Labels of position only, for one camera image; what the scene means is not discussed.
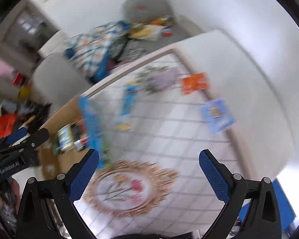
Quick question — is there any blue white snack packet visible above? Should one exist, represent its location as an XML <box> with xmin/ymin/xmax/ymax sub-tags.
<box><xmin>57</xmin><ymin>124</ymin><xmax>74</xmax><ymax>152</ymax></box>

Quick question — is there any black snack packet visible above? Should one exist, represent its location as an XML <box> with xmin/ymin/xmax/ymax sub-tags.
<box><xmin>71</xmin><ymin>123</ymin><xmax>84</xmax><ymax>151</ymax></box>

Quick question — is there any orange snack packet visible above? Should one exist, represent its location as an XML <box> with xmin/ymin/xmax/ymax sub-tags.
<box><xmin>181</xmin><ymin>72</ymin><xmax>209</xmax><ymax>95</ymax></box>

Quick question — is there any orange plastic bag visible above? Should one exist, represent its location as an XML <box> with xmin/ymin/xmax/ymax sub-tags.
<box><xmin>0</xmin><ymin>114</ymin><xmax>18</xmax><ymax>139</ymax></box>

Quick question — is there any red snack packet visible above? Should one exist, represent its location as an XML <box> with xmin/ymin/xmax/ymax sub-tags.
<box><xmin>75</xmin><ymin>117</ymin><xmax>89</xmax><ymax>149</ymax></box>

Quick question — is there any open cardboard box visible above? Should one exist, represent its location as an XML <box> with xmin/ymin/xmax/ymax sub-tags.
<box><xmin>38</xmin><ymin>95</ymin><xmax>113</xmax><ymax>180</ymax></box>

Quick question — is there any blue tube snack packet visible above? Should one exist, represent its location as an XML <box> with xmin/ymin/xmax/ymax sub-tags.
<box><xmin>115</xmin><ymin>82</ymin><xmax>138</xmax><ymax>131</ymax></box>

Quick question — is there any grey fabric chair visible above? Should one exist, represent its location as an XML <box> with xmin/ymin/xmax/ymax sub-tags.
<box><xmin>32</xmin><ymin>53</ymin><xmax>92</xmax><ymax>114</ymax></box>

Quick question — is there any light blue tissue packet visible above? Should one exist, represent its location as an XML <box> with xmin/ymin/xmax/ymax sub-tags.
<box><xmin>200</xmin><ymin>98</ymin><xmax>236</xmax><ymax>133</ymax></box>

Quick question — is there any plaid blanket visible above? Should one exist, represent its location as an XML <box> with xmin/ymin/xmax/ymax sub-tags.
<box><xmin>63</xmin><ymin>21</ymin><xmax>131</xmax><ymax>84</ymax></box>

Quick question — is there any zebra pattern bag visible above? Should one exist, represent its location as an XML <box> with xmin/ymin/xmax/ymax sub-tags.
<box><xmin>113</xmin><ymin>39</ymin><xmax>147</xmax><ymax>63</ymax></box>

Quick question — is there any yellow snack bag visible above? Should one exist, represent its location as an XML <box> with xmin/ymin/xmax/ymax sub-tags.
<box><xmin>129</xmin><ymin>25</ymin><xmax>164</xmax><ymax>41</ymax></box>

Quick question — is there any grey armchair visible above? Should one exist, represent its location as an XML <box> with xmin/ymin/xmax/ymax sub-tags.
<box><xmin>122</xmin><ymin>0</ymin><xmax>204</xmax><ymax>50</ymax></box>

